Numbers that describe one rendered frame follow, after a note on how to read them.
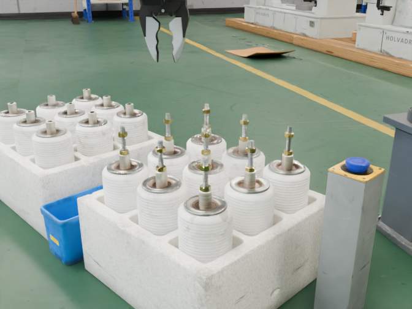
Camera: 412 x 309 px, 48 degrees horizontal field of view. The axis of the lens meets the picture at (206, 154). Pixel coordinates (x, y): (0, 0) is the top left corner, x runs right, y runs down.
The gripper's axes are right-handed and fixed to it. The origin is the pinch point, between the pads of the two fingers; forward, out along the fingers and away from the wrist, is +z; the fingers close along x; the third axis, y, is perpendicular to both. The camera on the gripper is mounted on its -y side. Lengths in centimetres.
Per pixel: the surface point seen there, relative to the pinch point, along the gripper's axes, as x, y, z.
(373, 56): -97, 245, 39
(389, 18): -108, 265, 15
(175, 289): -6.6, -29.5, 34.7
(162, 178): -2.2, -16.9, 19.6
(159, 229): -2.1, -20.5, 28.4
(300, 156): -35, 66, 47
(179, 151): -2.2, 1.0, 21.2
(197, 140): -5.3, 8.7, 21.3
